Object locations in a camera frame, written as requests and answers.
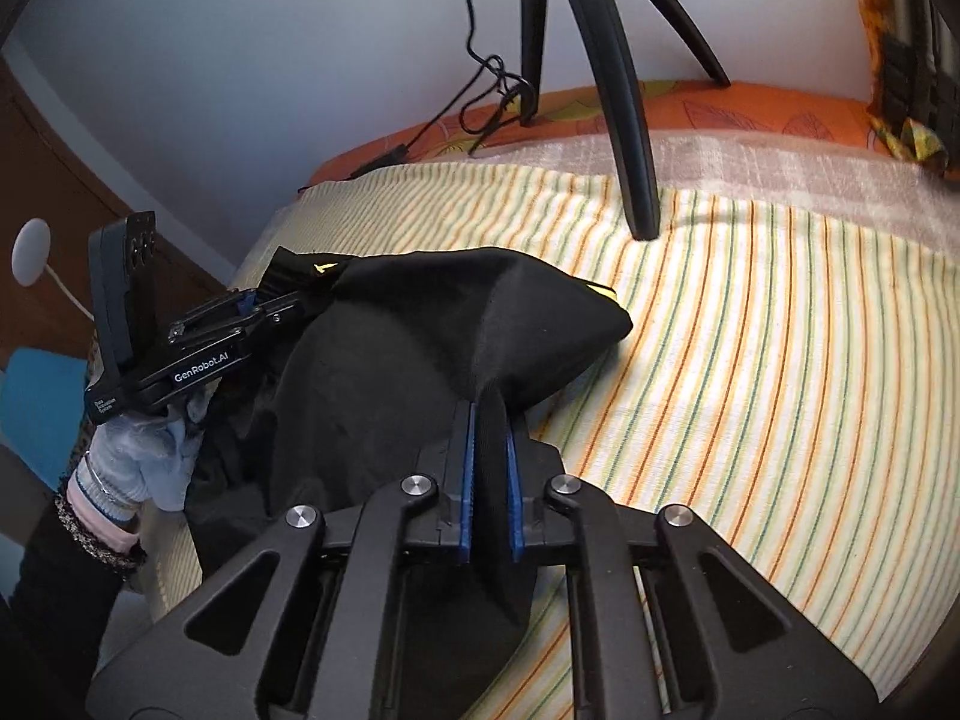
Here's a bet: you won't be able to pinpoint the person's left forearm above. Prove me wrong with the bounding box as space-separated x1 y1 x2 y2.
0 476 147 720

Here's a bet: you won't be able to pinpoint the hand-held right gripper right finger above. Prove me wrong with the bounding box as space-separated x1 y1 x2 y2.
505 420 880 720

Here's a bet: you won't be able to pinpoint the yellow striped cloth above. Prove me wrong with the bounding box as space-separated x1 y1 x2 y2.
142 161 960 720

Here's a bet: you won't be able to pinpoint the white clip lamp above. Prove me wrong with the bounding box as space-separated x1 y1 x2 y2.
11 217 98 323

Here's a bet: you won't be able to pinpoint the black pants with yellow lines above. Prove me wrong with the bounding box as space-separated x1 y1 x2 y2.
184 244 635 720

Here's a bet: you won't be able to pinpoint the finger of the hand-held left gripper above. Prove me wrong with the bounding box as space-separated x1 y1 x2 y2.
186 291 260 325
169 298 310 350

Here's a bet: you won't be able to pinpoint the person's left hand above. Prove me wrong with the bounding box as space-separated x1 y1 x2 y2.
71 390 218 520

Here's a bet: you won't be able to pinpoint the blue stool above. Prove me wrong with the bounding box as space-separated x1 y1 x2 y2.
0 349 91 492

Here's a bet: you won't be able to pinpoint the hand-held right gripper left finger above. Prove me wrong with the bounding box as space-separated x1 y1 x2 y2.
86 399 477 720

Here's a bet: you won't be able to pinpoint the black cable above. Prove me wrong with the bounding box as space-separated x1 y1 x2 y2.
296 0 541 192

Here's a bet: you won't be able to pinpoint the orange leaf print bedsheet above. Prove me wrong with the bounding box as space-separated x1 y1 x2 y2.
300 81 901 188

